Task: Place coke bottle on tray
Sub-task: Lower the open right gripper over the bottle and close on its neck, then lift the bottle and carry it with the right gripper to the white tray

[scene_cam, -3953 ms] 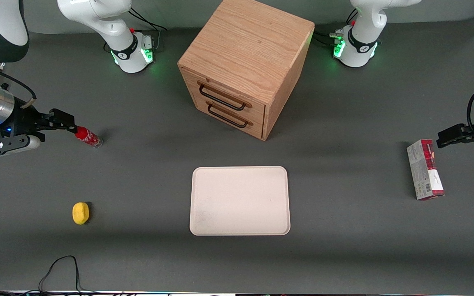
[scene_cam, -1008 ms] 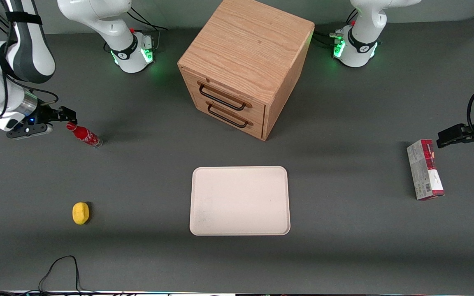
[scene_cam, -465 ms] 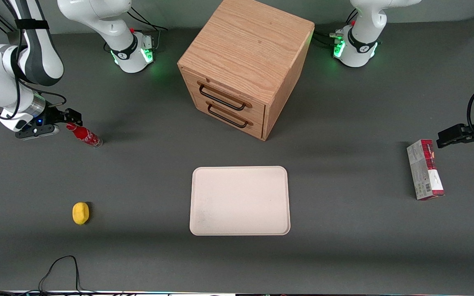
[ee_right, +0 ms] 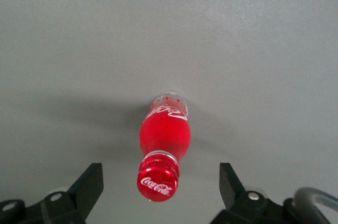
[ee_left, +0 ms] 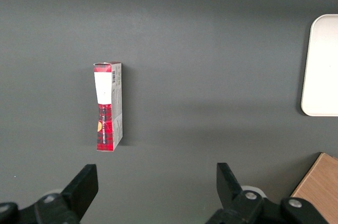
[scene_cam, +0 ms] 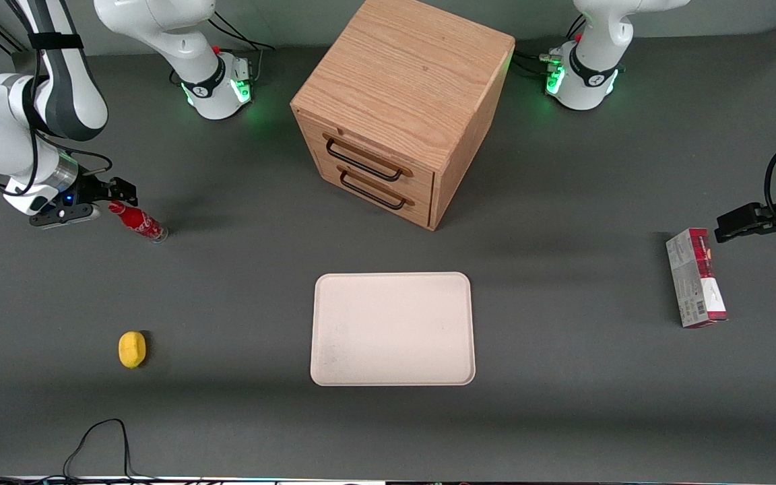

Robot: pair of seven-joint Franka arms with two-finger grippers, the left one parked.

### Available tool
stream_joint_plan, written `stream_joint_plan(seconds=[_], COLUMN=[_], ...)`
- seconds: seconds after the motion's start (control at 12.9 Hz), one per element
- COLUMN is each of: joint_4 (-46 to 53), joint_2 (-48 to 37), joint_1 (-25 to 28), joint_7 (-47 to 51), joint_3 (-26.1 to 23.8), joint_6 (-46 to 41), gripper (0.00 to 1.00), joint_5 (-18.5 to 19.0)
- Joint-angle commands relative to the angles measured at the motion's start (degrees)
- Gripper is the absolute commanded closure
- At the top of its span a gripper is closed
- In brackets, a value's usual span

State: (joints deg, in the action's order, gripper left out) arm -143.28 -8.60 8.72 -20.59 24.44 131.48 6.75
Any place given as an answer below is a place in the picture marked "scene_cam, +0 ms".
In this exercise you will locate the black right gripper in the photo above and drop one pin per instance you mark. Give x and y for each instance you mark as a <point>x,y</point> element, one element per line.
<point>89,191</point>

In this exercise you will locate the red coke bottle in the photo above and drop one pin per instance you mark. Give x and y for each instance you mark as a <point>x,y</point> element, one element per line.
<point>142,225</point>

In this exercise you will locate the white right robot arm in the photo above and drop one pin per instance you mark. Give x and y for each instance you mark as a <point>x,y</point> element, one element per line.
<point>159,27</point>

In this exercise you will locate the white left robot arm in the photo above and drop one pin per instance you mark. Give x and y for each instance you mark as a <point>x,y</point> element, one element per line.
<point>597,40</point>

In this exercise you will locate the white rectangular tray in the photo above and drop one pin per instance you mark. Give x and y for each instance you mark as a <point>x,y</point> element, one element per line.
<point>393,329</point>

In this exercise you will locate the grey and red carton box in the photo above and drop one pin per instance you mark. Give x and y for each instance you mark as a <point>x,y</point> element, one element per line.
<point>694,279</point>

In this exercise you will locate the yellow lemon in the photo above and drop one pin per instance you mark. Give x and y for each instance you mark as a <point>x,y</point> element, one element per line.
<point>132,349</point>

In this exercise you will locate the wooden drawer cabinet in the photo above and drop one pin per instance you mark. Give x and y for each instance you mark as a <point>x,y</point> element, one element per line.
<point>408,87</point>

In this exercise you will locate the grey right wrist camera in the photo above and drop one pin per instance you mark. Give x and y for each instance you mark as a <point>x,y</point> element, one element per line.
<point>65,215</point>

